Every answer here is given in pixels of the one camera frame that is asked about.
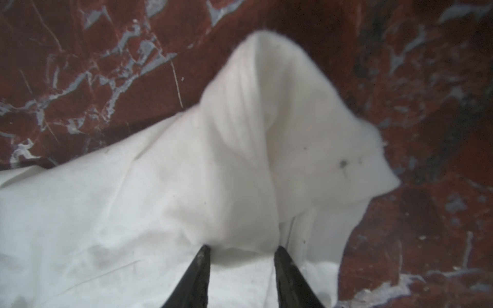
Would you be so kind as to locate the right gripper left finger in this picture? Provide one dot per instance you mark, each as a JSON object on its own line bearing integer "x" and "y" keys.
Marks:
{"x": 192, "y": 290}

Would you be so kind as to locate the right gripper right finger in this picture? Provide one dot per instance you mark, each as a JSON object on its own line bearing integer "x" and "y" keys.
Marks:
{"x": 292, "y": 289}

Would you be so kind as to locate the white garment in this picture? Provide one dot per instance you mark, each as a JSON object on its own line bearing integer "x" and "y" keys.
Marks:
{"x": 271, "y": 156}

